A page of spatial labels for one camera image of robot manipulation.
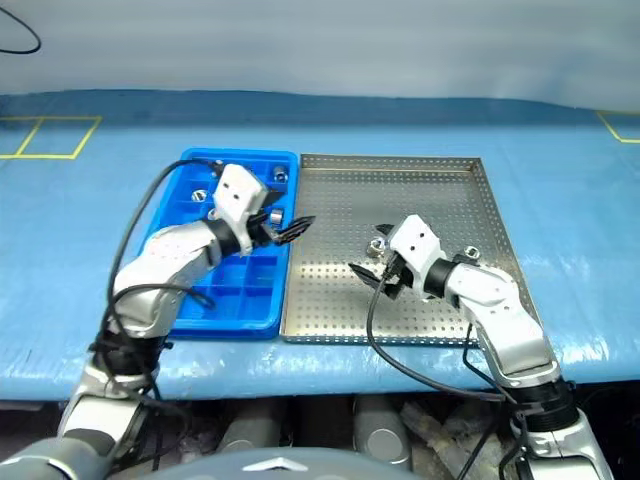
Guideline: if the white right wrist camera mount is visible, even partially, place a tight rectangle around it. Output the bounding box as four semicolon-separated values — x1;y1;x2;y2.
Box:
388;214;447;303

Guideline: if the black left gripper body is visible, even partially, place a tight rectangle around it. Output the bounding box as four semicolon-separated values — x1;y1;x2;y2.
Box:
246;213;282;250

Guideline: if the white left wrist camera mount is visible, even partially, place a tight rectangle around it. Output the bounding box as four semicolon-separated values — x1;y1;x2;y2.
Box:
211;163;270;257

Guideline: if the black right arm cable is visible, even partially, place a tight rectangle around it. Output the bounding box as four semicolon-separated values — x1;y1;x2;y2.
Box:
365;259;529;480

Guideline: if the perforated steel tray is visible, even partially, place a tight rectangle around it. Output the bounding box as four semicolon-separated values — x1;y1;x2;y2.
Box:
279;153;561;347

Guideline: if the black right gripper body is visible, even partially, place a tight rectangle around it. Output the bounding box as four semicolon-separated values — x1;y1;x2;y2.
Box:
381;251;416;302

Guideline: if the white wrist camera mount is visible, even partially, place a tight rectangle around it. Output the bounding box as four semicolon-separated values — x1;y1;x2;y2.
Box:
211;163;270;257
388;214;447;303

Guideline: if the blue plastic compartment tray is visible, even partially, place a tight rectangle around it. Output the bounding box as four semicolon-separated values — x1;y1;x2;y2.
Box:
133;147;300;342

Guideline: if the grey rounded cylinder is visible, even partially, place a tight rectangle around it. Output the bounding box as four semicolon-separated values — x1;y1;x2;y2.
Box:
218;399;287;454
351;394;414;467

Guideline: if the thin black cable loop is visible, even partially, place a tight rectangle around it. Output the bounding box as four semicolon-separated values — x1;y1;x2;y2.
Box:
0;0;42;55

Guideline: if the grey robot torso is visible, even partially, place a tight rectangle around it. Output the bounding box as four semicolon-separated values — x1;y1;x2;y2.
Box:
144;443;422;480

